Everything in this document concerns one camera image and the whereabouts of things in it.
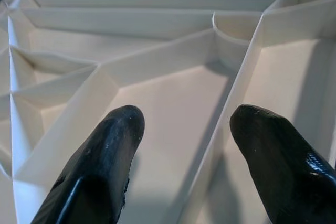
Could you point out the white plastic table top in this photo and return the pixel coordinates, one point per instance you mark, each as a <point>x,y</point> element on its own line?
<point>170,90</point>

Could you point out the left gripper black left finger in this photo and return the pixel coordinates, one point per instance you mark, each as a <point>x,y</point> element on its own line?
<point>105,155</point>

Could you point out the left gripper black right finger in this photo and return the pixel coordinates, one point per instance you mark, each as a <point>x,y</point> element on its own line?
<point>283,169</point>

